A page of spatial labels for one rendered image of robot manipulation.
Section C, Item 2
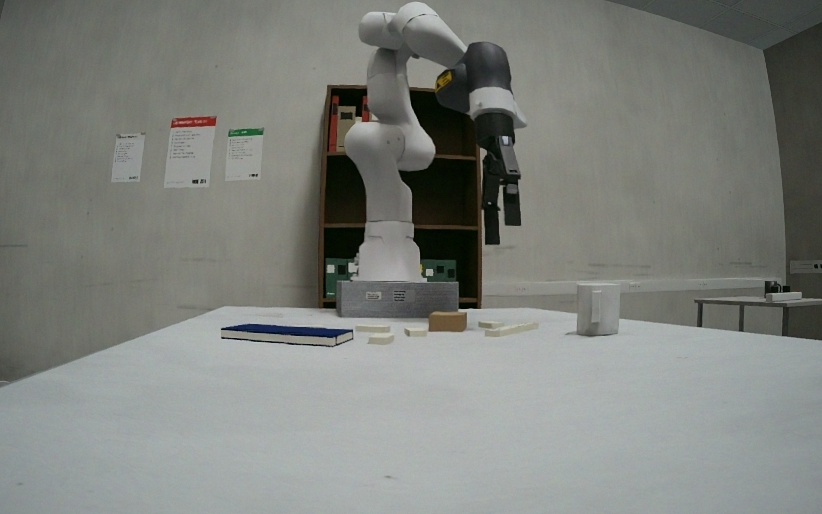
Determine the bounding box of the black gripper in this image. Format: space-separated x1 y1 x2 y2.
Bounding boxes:
474 113 521 245

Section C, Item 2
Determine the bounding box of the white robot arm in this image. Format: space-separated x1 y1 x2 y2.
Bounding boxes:
344 1 527 282

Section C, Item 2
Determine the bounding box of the grey mug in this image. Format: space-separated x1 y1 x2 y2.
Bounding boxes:
576 284 620 336

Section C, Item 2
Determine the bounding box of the brown rectangular box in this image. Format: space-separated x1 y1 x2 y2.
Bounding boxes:
428 312 467 332

